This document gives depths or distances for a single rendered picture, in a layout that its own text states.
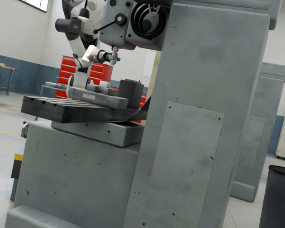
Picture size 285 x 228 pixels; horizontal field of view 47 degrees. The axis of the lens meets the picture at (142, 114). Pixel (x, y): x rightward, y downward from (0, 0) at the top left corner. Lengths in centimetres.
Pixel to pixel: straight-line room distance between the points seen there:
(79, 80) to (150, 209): 134
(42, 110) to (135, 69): 1027
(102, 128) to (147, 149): 32
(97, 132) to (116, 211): 47
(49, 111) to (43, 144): 63
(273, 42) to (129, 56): 477
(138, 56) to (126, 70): 65
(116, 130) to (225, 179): 65
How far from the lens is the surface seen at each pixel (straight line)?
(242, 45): 171
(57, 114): 155
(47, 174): 218
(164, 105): 174
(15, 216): 220
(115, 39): 203
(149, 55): 1168
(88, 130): 199
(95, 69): 738
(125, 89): 241
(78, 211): 211
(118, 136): 190
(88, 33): 253
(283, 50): 1110
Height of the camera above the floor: 108
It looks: 4 degrees down
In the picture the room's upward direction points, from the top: 12 degrees clockwise
